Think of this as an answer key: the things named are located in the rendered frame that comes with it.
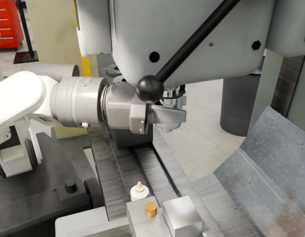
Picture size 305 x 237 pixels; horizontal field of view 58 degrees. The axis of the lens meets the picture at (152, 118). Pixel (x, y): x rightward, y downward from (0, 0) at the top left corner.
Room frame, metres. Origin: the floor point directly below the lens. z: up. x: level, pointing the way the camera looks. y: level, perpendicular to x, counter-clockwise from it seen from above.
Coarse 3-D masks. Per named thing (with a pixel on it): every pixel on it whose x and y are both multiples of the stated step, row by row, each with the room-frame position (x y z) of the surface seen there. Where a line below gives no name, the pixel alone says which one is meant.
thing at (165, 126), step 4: (156, 104) 0.39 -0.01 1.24; (160, 104) 0.38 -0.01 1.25; (164, 104) 0.38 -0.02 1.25; (168, 104) 0.38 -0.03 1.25; (172, 104) 0.38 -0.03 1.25; (176, 104) 0.38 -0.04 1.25; (180, 104) 0.39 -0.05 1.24; (180, 108) 0.39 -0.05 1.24; (156, 124) 0.39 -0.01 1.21; (160, 124) 0.38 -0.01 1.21; (164, 124) 0.38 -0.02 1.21; (168, 124) 0.38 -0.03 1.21; (172, 124) 0.38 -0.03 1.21; (176, 124) 0.38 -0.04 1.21; (180, 124) 0.39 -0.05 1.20; (160, 128) 0.38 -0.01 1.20; (164, 128) 0.38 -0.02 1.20; (168, 128) 0.38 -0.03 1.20; (172, 128) 0.38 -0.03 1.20; (176, 128) 0.38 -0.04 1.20
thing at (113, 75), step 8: (112, 64) 0.87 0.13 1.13; (104, 72) 0.84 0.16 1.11; (112, 72) 0.81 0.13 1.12; (120, 72) 0.81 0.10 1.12; (112, 80) 0.77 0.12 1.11; (120, 80) 0.75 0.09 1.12; (112, 128) 0.72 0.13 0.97; (152, 128) 0.71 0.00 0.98; (112, 136) 0.73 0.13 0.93; (120, 136) 0.68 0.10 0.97; (128, 136) 0.68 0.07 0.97; (136, 136) 0.69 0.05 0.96; (144, 136) 0.70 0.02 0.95; (152, 136) 0.71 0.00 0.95; (120, 144) 0.67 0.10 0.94; (128, 144) 0.68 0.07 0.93; (136, 144) 0.69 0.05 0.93
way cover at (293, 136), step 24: (264, 120) 0.64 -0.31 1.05; (288, 120) 0.59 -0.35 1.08; (288, 144) 0.55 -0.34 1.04; (240, 168) 0.58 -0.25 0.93; (264, 168) 0.55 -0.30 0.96; (288, 168) 0.50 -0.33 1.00; (216, 192) 0.55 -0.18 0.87; (240, 192) 0.52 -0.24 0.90; (264, 192) 0.49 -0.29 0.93; (288, 192) 0.46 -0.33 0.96; (264, 216) 0.44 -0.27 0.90; (288, 216) 0.42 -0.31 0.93
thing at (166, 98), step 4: (176, 92) 0.40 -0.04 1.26; (164, 96) 0.38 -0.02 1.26; (168, 96) 0.38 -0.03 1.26; (172, 96) 0.38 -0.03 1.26; (176, 96) 0.38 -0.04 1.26; (180, 96) 0.39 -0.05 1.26; (160, 100) 0.38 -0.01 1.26; (164, 100) 0.38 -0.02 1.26; (168, 100) 0.38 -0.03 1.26; (172, 100) 0.38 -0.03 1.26; (176, 100) 0.38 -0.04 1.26; (180, 100) 0.39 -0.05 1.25
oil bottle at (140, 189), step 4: (140, 184) 0.42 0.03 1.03; (132, 188) 0.43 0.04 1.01; (136, 188) 0.42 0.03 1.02; (140, 188) 0.42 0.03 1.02; (144, 188) 0.43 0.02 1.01; (132, 192) 0.42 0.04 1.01; (136, 192) 0.41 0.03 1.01; (140, 192) 0.41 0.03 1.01; (144, 192) 0.42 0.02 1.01; (148, 192) 0.42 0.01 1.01; (132, 196) 0.41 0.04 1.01; (136, 196) 0.41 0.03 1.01; (140, 196) 0.41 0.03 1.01; (144, 196) 0.41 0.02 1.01; (148, 196) 0.42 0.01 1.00; (132, 200) 0.41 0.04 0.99
